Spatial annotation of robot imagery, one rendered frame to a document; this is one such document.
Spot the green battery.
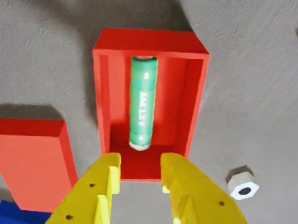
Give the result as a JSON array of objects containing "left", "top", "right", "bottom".
[{"left": 129, "top": 56, "right": 158, "bottom": 150}]

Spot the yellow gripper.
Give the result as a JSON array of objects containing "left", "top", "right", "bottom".
[{"left": 45, "top": 153, "right": 248, "bottom": 224}]

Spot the red open box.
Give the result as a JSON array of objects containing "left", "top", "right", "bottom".
[{"left": 93, "top": 28, "right": 210, "bottom": 182}]

